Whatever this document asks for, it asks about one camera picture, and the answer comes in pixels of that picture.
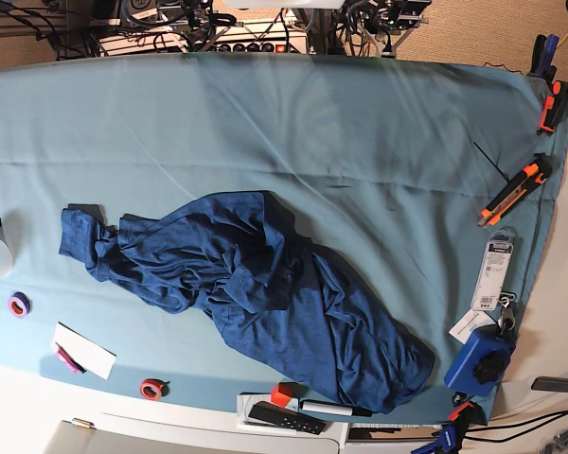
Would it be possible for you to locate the dark blue t-shirt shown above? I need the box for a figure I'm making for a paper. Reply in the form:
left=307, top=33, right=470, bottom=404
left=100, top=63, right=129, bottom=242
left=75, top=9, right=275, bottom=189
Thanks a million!
left=60, top=191, right=435, bottom=413

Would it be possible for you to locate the white paper card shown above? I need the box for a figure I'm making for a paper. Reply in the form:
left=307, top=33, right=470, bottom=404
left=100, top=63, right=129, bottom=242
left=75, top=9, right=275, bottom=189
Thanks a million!
left=51, top=323, right=116, bottom=380

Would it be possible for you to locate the orange black clamp top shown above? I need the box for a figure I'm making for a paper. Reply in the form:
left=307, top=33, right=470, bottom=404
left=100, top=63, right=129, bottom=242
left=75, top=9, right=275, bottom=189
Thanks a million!
left=537, top=80, right=568, bottom=135

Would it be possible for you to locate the blue box with knob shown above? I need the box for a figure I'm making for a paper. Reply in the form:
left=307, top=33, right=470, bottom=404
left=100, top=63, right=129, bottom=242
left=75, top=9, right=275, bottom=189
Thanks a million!
left=444, top=325, right=517, bottom=397

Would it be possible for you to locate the pink marker pen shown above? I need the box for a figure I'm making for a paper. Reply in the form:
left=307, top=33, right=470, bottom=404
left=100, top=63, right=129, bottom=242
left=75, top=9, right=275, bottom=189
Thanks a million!
left=56, top=343, right=86, bottom=375

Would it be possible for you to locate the orange black utility knife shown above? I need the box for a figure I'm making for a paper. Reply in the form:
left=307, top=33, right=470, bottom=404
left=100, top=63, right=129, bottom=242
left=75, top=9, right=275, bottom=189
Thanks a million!
left=477, top=153, right=552, bottom=227

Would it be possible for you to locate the blue spring clamp top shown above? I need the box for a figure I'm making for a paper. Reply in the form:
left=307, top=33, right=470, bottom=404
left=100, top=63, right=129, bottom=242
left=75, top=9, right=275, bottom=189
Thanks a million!
left=528, top=34, right=559, bottom=79

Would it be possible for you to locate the power strip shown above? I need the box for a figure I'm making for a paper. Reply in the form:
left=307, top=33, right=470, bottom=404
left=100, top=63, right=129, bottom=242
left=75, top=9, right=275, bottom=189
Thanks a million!
left=97, top=18, right=312, bottom=57

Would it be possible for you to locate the white marker pen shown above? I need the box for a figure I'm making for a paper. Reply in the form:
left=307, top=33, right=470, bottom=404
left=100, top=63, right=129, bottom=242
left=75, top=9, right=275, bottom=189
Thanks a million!
left=298, top=399, right=373, bottom=417

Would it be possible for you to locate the light blue table cloth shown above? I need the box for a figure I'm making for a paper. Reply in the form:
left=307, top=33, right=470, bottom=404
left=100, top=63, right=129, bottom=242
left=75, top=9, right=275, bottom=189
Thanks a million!
left=0, top=54, right=568, bottom=424

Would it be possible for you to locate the red tape roll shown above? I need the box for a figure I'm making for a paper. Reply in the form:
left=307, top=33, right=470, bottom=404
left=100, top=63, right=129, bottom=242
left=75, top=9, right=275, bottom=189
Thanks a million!
left=139, top=378, right=169, bottom=401

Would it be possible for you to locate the packaged tool blister pack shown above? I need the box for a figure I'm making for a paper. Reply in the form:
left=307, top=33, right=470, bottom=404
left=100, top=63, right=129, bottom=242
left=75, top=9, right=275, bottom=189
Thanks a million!
left=470, top=229, right=515, bottom=311

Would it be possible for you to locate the black phone device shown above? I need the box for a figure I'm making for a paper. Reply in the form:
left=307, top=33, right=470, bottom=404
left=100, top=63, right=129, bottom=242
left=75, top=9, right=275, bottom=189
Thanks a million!
left=531, top=376, right=568, bottom=393

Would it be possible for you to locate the orange clamp bottom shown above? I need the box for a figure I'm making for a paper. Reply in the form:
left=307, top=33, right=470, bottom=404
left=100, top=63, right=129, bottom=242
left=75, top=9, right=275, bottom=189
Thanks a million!
left=449, top=401, right=475, bottom=422

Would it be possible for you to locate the blue spring clamp bottom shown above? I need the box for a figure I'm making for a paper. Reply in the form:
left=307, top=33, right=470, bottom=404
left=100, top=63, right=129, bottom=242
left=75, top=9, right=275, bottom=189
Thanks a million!
left=411, top=426, right=465, bottom=454

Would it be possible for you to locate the white label card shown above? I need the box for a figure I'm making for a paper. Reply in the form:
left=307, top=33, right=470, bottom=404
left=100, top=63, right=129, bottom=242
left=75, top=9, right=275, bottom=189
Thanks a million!
left=449, top=309, right=496, bottom=344

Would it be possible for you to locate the black remote control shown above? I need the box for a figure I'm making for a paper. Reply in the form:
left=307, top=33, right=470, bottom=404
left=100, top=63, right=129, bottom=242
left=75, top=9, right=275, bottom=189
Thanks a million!
left=249, top=401, right=327, bottom=435

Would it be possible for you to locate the purple tape roll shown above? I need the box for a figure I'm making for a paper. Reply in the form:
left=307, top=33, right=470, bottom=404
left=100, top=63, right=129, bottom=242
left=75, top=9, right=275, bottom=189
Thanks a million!
left=9, top=291, right=31, bottom=318

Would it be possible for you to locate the black zip tie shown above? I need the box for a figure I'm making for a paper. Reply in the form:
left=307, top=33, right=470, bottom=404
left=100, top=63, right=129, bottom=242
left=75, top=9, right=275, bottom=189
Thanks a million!
left=472, top=141, right=510, bottom=183

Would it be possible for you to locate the blue spring clamp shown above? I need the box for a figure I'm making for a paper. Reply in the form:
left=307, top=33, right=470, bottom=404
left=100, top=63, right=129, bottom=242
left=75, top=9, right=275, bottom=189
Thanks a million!
left=528, top=34, right=559, bottom=79
left=411, top=426, right=465, bottom=454

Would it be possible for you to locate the red cube block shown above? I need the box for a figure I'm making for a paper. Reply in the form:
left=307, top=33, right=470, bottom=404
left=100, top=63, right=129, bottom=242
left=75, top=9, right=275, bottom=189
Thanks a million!
left=270, top=382, right=293, bottom=408

